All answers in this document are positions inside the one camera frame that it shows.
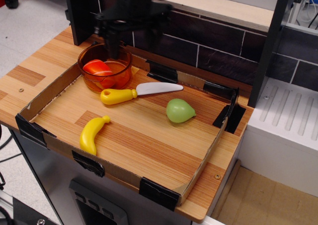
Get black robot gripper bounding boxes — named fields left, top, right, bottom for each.
left=94, top=2, right=172, bottom=59

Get orange salmon sushi toy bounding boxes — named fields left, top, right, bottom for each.
left=82, top=59, right=113, bottom=76

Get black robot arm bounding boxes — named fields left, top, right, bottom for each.
left=95, top=0, right=173, bottom=59

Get orange transparent plastic pot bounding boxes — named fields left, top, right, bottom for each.
left=78, top=44, right=133, bottom=93

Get cardboard fence with black tape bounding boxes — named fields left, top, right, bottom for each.
left=16, top=42, right=252, bottom=220

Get green toy pear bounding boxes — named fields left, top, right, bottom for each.
left=166, top=98, right=196, bottom=123

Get yellow toy banana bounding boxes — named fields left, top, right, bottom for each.
left=79, top=115, right=110, bottom=155

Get grey toy oven panel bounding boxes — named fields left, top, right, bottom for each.
left=69, top=180, right=129, bottom=225

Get white toy sink drainboard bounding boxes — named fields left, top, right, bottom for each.
left=238, top=78, right=318, bottom=196

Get yellow handled toy knife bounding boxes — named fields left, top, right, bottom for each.
left=100, top=82, right=183, bottom=105

